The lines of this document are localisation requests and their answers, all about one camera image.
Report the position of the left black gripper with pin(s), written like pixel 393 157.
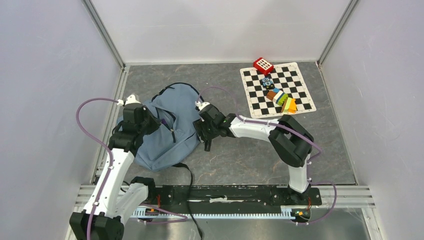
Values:
pixel 156 122

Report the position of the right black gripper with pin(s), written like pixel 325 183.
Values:
pixel 200 124

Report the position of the blue student backpack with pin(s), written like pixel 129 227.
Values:
pixel 171 143

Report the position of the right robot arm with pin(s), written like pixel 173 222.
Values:
pixel 291 141

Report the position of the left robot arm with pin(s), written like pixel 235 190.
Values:
pixel 105 214

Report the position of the blue robot toy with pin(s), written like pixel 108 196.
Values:
pixel 267 83

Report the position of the colourful block stack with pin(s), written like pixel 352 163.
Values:
pixel 277 96

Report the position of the red calculator toy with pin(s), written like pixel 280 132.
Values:
pixel 263 66

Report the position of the orange yellow block toy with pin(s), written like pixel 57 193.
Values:
pixel 289 106

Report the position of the checkered chess board mat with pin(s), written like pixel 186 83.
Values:
pixel 286 77

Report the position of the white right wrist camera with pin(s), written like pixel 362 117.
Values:
pixel 199 106

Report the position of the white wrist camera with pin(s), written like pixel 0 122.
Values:
pixel 199 106
pixel 131 99

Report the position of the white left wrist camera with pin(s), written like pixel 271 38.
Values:
pixel 131 99

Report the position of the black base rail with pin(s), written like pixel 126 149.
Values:
pixel 230 199

